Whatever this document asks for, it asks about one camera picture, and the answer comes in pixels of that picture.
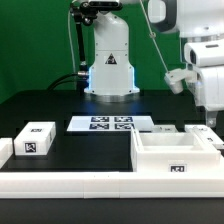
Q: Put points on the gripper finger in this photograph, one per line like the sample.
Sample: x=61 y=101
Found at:
x=211 y=118

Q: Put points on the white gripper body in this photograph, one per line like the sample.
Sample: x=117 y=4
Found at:
x=209 y=88

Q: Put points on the white cabinet door panel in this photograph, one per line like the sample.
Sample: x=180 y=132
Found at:
x=208 y=133

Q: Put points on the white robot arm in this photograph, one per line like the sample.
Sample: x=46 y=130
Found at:
x=200 y=25

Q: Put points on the white cabinet body box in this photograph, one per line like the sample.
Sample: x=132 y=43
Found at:
x=172 y=152

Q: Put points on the white cabinet top block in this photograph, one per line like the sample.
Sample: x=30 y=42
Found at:
x=35 y=139

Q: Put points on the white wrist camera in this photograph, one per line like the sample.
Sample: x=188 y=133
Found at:
x=175 y=77

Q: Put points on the white marker base plate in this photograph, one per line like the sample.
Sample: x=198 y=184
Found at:
x=109 y=123

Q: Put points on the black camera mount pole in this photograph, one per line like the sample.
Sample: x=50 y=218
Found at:
x=84 y=14

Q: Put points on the white L-shaped obstacle wall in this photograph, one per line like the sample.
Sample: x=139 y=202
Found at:
x=105 y=184

